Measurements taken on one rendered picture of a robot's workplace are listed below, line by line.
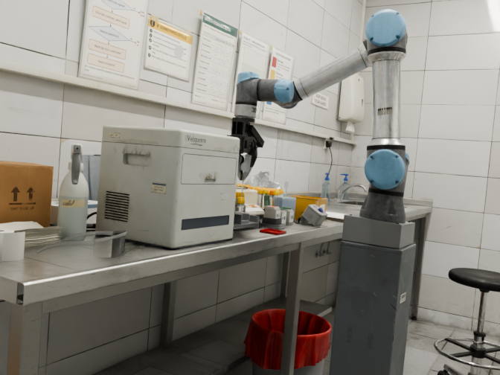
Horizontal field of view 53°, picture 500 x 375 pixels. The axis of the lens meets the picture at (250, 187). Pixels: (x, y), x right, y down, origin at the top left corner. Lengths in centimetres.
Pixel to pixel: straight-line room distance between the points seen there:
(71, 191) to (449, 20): 345
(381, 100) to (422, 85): 261
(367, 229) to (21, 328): 109
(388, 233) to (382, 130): 33
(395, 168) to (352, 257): 34
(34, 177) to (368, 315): 108
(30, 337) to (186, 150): 55
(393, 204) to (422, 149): 245
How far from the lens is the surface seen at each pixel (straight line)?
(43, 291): 97
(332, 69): 178
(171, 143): 126
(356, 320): 173
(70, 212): 132
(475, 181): 407
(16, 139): 172
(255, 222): 162
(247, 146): 170
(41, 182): 139
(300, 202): 216
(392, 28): 162
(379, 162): 155
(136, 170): 134
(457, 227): 409
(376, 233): 168
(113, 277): 108
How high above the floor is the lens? 111
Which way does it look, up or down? 3 degrees down
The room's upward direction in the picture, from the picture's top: 5 degrees clockwise
